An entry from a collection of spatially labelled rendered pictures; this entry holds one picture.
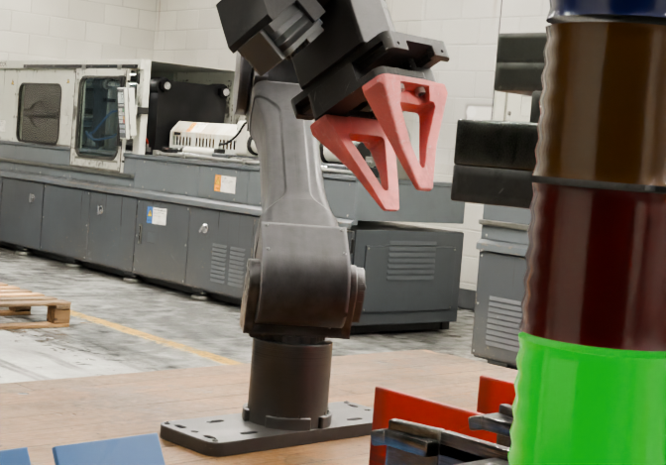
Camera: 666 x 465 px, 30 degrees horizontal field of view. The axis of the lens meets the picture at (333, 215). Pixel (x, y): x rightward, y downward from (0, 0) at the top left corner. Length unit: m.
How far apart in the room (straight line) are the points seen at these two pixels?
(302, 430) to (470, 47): 8.71
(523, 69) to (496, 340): 6.07
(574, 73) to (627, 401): 0.07
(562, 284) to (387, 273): 7.39
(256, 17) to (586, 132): 0.56
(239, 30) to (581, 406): 0.58
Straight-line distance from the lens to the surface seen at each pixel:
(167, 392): 1.11
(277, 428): 0.95
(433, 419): 0.85
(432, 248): 7.90
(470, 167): 0.54
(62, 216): 10.42
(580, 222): 0.27
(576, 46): 0.27
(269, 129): 1.05
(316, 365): 0.95
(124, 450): 0.73
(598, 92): 0.27
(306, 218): 0.96
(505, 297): 6.58
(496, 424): 0.69
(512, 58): 0.58
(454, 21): 9.76
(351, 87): 0.84
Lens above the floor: 1.12
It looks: 3 degrees down
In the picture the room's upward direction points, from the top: 5 degrees clockwise
